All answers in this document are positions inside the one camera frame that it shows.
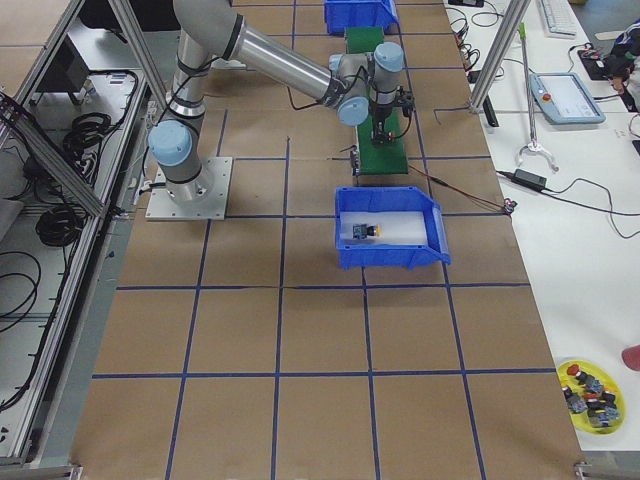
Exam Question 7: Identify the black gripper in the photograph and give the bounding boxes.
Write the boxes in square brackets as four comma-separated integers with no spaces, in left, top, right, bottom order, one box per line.
[369,87,415,145]

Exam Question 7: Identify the yellow push button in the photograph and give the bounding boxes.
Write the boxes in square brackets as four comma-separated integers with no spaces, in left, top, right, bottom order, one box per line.
[352,223,381,240]

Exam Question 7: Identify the yellow plate of buttons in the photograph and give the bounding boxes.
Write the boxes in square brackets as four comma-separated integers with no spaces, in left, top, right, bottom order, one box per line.
[556,359,626,435]

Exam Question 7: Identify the green conveyor belt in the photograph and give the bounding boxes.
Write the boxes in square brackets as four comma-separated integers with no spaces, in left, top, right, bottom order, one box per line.
[345,27,408,176]

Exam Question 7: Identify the blue bin right side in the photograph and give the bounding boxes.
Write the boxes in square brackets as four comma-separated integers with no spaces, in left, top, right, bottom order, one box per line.
[335,186,451,269]

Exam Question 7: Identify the blue bin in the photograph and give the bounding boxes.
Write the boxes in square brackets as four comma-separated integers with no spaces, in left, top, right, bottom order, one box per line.
[335,186,451,269]
[324,0,399,35]

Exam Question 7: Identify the white foam pad right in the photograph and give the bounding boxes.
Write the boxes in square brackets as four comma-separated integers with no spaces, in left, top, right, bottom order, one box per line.
[336,211,428,246]

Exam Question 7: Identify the blue bin left side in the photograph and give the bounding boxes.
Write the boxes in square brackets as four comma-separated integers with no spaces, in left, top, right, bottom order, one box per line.
[324,0,399,35]

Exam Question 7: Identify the black power adapter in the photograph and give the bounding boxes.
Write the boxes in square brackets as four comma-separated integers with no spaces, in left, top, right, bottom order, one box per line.
[512,169,547,192]

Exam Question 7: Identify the teach pendant tablet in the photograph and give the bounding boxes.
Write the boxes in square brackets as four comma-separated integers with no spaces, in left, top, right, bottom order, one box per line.
[529,73,606,125]

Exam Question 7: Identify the white keyboard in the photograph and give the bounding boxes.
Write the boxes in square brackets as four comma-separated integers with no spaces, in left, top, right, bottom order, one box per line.
[536,0,577,39]

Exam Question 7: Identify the red black conveyor wires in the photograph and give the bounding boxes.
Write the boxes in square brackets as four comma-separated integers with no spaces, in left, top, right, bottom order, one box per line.
[409,166,518,216]

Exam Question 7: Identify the green handled grabber tool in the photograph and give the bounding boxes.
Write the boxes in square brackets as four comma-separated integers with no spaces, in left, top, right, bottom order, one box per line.
[516,22,559,172]

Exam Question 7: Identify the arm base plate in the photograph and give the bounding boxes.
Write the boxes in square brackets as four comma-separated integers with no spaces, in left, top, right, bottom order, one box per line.
[146,157,233,221]

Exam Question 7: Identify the aluminium frame post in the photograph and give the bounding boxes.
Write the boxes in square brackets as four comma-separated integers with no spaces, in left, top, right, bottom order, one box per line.
[469,0,530,113]

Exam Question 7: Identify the coiled black cables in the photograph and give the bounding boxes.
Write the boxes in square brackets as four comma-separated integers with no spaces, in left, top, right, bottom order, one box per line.
[61,111,117,160]

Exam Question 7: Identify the aluminium side frame rail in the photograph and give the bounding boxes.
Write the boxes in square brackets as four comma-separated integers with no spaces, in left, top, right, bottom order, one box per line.
[1,93,107,217]

